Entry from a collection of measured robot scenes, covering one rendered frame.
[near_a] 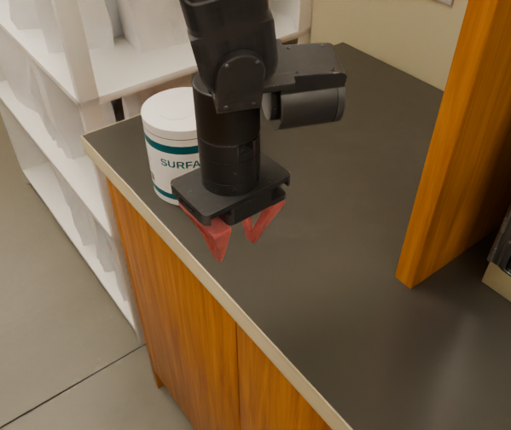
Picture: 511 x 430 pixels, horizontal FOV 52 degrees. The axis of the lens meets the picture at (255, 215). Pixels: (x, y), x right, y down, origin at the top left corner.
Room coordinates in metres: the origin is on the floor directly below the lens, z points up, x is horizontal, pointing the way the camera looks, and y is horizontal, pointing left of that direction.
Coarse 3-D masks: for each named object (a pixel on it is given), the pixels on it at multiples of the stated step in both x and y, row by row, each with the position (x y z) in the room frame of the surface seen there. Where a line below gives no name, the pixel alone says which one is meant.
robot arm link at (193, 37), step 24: (192, 0) 0.33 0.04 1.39; (216, 0) 0.33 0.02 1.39; (240, 0) 0.33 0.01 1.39; (264, 0) 0.34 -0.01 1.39; (192, 24) 0.33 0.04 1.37; (216, 24) 0.33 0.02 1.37; (240, 24) 0.34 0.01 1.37; (264, 24) 0.34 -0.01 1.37; (192, 48) 0.33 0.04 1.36; (216, 48) 0.34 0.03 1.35; (240, 48) 0.34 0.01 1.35; (264, 48) 0.35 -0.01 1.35
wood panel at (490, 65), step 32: (480, 0) 0.49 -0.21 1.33; (480, 32) 0.48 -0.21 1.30; (480, 64) 0.48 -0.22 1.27; (448, 96) 0.49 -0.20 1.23; (480, 96) 0.49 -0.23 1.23; (448, 128) 0.49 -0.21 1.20; (480, 128) 0.50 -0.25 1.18; (448, 160) 0.48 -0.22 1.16; (480, 160) 0.52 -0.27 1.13; (448, 192) 0.49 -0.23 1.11; (480, 192) 0.54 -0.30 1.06; (416, 224) 0.49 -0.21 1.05; (448, 224) 0.50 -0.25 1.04; (480, 224) 0.56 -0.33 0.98; (416, 256) 0.48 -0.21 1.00; (448, 256) 0.52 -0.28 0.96
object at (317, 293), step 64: (384, 64) 1.16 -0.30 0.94; (128, 128) 0.88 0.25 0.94; (320, 128) 0.88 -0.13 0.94; (384, 128) 0.88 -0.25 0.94; (128, 192) 0.71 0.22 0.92; (320, 192) 0.69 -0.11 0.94; (384, 192) 0.69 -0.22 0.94; (192, 256) 0.54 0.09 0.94; (256, 256) 0.54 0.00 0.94; (320, 256) 0.54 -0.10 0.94; (384, 256) 0.54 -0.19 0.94; (256, 320) 0.42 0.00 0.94; (320, 320) 0.42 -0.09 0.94; (384, 320) 0.42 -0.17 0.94; (448, 320) 0.42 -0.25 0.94; (320, 384) 0.33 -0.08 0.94; (384, 384) 0.33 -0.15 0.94; (448, 384) 0.33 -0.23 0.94
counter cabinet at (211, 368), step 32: (128, 224) 0.82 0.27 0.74; (128, 256) 0.86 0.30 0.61; (160, 256) 0.70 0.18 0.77; (160, 288) 0.73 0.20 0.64; (192, 288) 0.61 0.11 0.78; (160, 320) 0.76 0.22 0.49; (192, 320) 0.62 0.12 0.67; (224, 320) 0.53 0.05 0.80; (160, 352) 0.79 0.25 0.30; (192, 352) 0.64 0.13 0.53; (224, 352) 0.53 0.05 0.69; (256, 352) 0.46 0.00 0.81; (160, 384) 0.87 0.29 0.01; (192, 384) 0.66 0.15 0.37; (224, 384) 0.54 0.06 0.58; (256, 384) 0.46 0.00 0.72; (288, 384) 0.40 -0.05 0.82; (192, 416) 0.68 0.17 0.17; (224, 416) 0.55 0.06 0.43; (256, 416) 0.46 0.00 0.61; (288, 416) 0.40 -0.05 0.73; (320, 416) 0.35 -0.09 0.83
